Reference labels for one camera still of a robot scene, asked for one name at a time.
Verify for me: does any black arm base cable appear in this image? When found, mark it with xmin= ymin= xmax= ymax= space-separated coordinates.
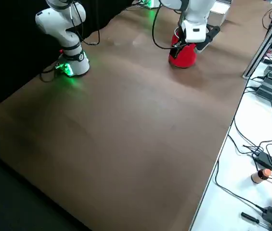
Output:
xmin=39 ymin=64 xmax=63 ymax=83

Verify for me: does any black screwdriver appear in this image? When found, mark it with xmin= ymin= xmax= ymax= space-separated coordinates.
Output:
xmin=241 ymin=211 xmax=270 ymax=227

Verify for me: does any silver aluminium case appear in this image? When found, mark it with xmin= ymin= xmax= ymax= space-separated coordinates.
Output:
xmin=207 ymin=0 xmax=232 ymax=25

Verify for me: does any red push-button trash can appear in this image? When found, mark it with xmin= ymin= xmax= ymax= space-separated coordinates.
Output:
xmin=168 ymin=26 xmax=198 ymax=69

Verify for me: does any brown bottle orange cap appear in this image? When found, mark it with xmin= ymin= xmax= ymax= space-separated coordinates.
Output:
xmin=251 ymin=168 xmax=272 ymax=185

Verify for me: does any aluminium frame post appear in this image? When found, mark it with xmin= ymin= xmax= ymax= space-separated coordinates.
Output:
xmin=242 ymin=0 xmax=272 ymax=79

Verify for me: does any long black cable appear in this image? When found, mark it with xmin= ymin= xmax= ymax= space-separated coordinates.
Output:
xmin=214 ymin=158 xmax=266 ymax=212

